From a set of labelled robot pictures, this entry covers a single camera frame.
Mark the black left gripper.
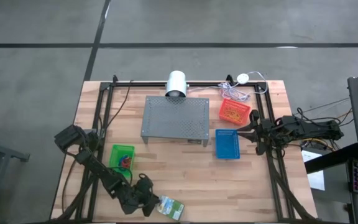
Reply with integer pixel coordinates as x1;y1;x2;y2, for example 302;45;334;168
121;173;162;218

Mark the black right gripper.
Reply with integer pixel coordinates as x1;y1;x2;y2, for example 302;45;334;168
237;108;275;156

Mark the large green crayon box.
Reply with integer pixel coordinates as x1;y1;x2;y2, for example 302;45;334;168
155;195;186;222

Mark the large yellow rubber band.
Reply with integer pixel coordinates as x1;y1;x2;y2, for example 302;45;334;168
223;104;248;123

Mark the grey perforated metal riser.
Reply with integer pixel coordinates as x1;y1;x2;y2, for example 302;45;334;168
140;95;211;148

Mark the blue plastic basket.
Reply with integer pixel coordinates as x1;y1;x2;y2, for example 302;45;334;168
214;128;241;161

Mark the orange plastic basket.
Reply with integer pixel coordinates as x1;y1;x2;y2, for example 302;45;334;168
218;98;252;126

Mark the white round puck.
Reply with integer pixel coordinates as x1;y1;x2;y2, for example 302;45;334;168
236;72;250;85

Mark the green plastic basket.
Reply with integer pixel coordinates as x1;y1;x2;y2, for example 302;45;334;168
108;143;135;179

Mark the white paper sheet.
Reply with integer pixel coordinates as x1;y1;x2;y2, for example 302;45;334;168
301;149;326;192

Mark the black flat bar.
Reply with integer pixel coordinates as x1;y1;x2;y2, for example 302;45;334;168
304;142;358;175

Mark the white lamp cable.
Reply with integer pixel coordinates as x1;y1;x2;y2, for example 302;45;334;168
186;71;269;103

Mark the black aluminium frame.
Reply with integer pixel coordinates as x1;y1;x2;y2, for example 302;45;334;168
52;74;319;223

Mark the white cylindrical camera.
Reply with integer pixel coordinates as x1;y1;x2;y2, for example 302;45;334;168
165;70;188;98

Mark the brown cable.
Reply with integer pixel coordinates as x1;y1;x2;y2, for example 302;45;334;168
60;146;86;216

